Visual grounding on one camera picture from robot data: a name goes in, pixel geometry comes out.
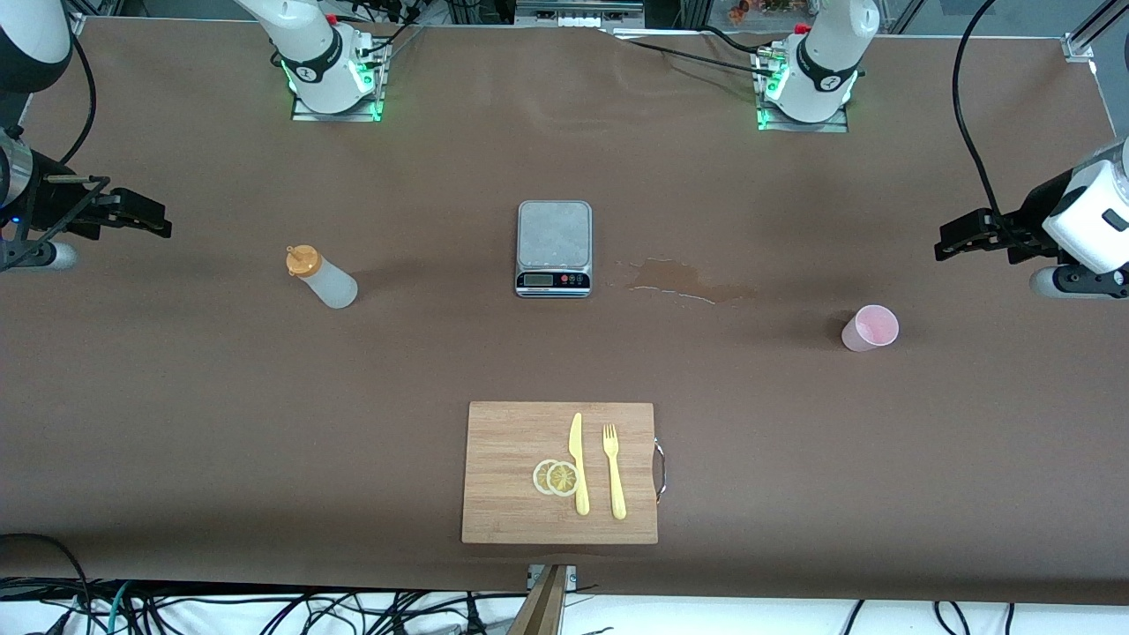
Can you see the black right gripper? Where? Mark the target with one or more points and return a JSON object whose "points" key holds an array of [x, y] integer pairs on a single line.
{"points": [[51, 205]]}

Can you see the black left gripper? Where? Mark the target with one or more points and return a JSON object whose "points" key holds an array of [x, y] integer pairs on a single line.
{"points": [[1028, 215]]}

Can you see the pink plastic cup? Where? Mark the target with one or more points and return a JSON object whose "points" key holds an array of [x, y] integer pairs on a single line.
{"points": [[869, 331]]}

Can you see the translucent sauce bottle orange cap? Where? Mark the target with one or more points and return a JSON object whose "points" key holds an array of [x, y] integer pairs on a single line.
{"points": [[331, 284]]}

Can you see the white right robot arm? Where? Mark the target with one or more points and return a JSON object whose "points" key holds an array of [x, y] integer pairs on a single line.
{"points": [[309, 44]]}

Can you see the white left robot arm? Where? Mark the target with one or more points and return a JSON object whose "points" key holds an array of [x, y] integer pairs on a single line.
{"points": [[829, 53]]}

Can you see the brown table cover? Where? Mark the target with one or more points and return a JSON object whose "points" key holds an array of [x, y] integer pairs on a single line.
{"points": [[220, 423]]}

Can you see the silver digital kitchen scale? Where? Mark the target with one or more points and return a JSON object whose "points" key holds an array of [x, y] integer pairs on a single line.
{"points": [[553, 234]]}

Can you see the yellow plastic fork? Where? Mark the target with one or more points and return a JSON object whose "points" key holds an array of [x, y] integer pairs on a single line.
{"points": [[617, 494]]}

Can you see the wooden cutting board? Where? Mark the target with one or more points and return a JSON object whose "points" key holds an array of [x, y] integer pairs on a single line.
{"points": [[503, 476]]}

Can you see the yellow plastic knife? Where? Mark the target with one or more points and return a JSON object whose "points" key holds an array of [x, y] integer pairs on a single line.
{"points": [[579, 476]]}

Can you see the lemon slice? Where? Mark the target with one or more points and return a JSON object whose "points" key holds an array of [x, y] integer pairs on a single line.
{"points": [[562, 479]]}

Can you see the wooden beam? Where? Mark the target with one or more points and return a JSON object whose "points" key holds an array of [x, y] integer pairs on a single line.
{"points": [[540, 608]]}

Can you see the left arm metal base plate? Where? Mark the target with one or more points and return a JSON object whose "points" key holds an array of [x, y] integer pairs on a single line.
{"points": [[838, 125]]}

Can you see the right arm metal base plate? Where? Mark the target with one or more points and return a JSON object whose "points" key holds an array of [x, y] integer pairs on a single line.
{"points": [[304, 113]]}

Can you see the aluminium frame profile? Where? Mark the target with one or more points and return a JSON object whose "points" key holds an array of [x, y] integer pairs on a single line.
{"points": [[1080, 44]]}

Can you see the small metal bracket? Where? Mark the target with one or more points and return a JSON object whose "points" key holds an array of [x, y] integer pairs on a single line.
{"points": [[571, 578]]}

